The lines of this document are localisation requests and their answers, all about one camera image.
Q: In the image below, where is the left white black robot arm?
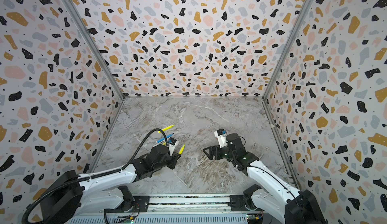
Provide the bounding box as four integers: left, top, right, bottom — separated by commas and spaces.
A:
40, 144, 181, 224

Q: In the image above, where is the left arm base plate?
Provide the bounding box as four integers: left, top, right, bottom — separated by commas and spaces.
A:
106, 195, 150, 213

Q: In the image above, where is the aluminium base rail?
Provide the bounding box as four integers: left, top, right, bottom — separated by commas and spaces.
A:
68, 193, 281, 224

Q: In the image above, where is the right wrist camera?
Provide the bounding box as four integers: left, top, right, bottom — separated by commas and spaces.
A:
214, 128, 227, 148

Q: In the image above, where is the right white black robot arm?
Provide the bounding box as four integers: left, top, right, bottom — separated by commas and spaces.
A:
203, 128, 326, 224

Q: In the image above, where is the blue pen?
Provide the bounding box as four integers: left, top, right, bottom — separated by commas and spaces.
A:
156, 132, 175, 143

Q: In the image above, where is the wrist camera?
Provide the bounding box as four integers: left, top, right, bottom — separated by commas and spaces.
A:
168, 137, 178, 156
214, 128, 227, 148

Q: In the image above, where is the black corrugated cable conduit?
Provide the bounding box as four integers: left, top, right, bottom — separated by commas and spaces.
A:
21, 128, 165, 224

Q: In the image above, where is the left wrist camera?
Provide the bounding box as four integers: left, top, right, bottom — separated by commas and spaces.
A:
168, 137, 178, 156

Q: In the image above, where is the red white pen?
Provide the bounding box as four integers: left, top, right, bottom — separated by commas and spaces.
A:
152, 143, 164, 149

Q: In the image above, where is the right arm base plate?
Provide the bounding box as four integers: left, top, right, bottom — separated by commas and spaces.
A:
228, 195, 261, 212

